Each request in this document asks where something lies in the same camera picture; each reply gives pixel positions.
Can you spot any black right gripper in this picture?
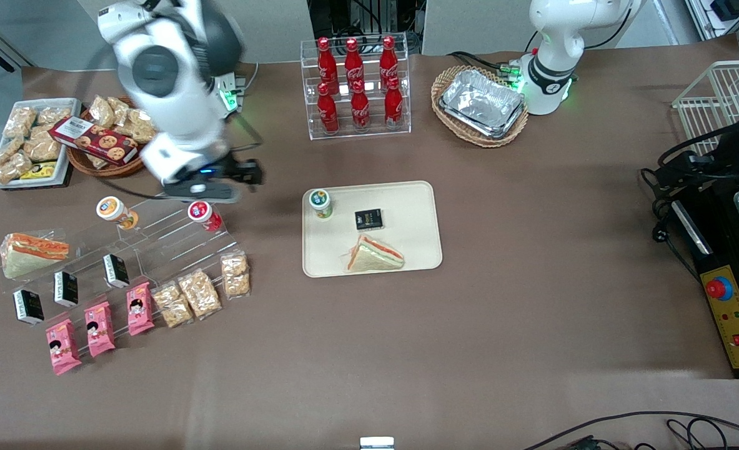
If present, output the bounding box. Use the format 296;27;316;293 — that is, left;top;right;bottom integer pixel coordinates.
161;156;264;203

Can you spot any green gum bottle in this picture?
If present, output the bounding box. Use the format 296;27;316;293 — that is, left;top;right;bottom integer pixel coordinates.
309;189;334;220

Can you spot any red gum bottle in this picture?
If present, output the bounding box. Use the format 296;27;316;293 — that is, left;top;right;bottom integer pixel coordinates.
187;200;224;233

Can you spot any clear acrylic stepped gum stand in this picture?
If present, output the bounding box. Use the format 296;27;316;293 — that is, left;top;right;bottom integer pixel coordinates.
116;187;239;277

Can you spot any orange gum bottle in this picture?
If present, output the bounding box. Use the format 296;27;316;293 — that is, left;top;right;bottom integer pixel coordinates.
96;196;139;231

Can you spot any beige plastic tray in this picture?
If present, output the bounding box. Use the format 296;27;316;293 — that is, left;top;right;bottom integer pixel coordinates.
302;181;444;278

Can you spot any white rectangular snack tray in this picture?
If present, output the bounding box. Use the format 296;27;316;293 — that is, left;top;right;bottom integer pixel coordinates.
0;98;82;188

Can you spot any aluminium foil tray stack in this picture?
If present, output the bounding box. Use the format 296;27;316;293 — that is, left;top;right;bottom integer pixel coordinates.
439;69;526;139

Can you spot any red cola bottle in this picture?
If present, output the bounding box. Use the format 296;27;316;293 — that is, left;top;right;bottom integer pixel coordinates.
350;80;371;132
317;37;339;94
379;36;400;88
317;82;340;134
344;37;365;91
384;77;404;129

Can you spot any clear acrylic bottle rack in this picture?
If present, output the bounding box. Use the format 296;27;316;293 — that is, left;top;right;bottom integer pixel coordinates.
300;32;412;141

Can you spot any clear peanut brittle pack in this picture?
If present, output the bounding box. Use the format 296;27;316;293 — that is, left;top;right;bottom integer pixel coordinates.
152;281;194;329
221;250;251;299
177;268;222;321

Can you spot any clear puffed snack pack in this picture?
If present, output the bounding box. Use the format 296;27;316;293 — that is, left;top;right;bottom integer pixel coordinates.
35;106;73;127
0;153;34;186
23;125;64;163
89;95;117;129
4;106;37;139
0;136;26;167
119;107;157;143
108;97;131;126

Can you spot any brown wicker snack basket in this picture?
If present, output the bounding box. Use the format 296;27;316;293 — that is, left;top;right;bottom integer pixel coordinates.
66;96;159;178

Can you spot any wrapped triangle sandwich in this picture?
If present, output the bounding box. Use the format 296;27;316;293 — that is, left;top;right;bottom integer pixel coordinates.
0;232;70;279
346;234;405;273

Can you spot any red cookie box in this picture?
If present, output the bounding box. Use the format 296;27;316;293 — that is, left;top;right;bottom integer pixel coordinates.
49;116;139;166

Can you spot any black and white carton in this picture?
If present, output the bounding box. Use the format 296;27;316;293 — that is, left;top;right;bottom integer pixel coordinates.
54;270;79;308
103;253;130;289
13;289;45;326

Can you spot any pink snack packet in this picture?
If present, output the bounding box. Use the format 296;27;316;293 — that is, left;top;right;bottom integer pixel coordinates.
45;318;83;376
126;282;156;337
84;301;116;358

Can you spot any clear acrylic stepped snack stand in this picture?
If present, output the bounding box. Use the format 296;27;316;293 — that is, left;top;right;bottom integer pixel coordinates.
0;228;157;351

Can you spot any light wicker basket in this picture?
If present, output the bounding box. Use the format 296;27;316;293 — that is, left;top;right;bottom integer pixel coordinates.
431;65;530;148

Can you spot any yellow snack packet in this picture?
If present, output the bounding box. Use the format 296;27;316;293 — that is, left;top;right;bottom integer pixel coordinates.
19;161;59;181

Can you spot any black machine base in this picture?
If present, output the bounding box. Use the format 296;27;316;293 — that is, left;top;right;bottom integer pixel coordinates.
669;184;739;379

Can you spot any white arm base cable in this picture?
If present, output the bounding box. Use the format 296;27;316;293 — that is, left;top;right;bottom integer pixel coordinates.
238;59;260;94

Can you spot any black arm base cable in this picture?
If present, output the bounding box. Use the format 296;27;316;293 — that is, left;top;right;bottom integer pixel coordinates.
447;51;523;79

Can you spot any black cable bundle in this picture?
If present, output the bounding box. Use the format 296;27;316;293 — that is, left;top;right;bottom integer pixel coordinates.
641;109;739;244

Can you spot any long black floor cable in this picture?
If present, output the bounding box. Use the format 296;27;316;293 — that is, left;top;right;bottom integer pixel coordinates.
522;411;739;450

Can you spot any white wire basket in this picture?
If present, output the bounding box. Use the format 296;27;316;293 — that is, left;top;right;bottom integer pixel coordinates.
672;59;739;157

